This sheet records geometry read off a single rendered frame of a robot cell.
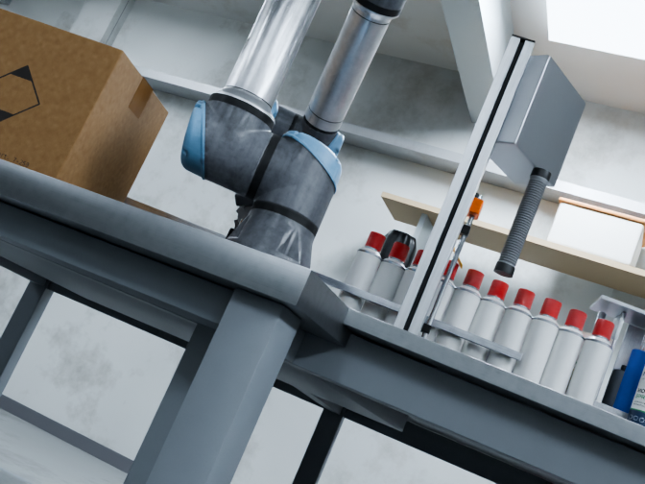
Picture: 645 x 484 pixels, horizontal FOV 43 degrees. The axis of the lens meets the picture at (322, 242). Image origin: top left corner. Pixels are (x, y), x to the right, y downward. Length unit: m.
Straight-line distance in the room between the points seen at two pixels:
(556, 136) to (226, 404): 0.99
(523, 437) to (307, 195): 0.55
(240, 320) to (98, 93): 0.64
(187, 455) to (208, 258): 0.20
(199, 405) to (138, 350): 4.48
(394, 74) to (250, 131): 4.12
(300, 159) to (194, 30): 4.86
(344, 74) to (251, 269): 0.78
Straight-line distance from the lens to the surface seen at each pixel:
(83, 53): 1.43
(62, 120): 1.39
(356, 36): 1.52
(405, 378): 0.96
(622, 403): 1.65
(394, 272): 1.59
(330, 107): 1.58
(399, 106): 5.29
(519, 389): 0.93
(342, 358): 0.97
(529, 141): 1.55
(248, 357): 0.82
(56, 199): 0.97
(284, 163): 1.31
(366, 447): 4.68
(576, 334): 1.60
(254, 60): 1.37
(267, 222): 1.28
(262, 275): 0.82
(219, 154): 1.31
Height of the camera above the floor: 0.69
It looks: 12 degrees up
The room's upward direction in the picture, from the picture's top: 24 degrees clockwise
